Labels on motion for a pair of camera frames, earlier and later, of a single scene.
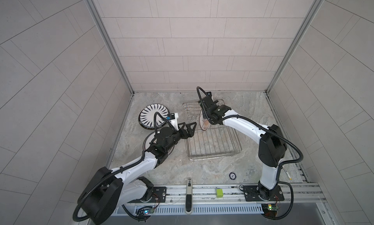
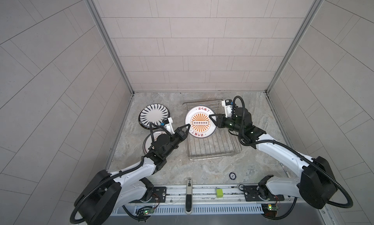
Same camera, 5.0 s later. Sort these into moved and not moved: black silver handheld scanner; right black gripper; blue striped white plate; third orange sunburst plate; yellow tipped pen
Moved: right black gripper
Not moved: black silver handheld scanner; third orange sunburst plate; yellow tipped pen; blue striped white plate
